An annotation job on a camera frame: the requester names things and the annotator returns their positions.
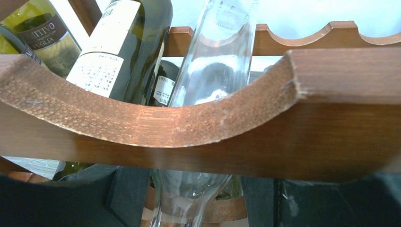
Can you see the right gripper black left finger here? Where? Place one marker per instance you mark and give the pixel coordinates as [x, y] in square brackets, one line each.
[98, 196]

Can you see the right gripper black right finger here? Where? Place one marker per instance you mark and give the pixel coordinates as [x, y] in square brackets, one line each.
[373, 201]

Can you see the brown wooden wine rack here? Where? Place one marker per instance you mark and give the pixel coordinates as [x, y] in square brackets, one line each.
[328, 111]

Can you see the dark wine bottle front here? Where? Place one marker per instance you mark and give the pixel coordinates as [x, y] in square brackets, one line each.
[164, 84]

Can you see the dark wine bottle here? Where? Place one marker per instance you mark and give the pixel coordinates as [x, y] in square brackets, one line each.
[38, 23]
[164, 84]
[11, 43]
[124, 51]

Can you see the dark wine bottle back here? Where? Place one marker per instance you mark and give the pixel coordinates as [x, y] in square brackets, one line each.
[11, 43]

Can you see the tall slim clear bottle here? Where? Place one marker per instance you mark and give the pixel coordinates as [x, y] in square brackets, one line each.
[216, 64]

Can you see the brown bottle gold cap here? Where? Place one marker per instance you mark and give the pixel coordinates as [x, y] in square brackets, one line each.
[67, 167]

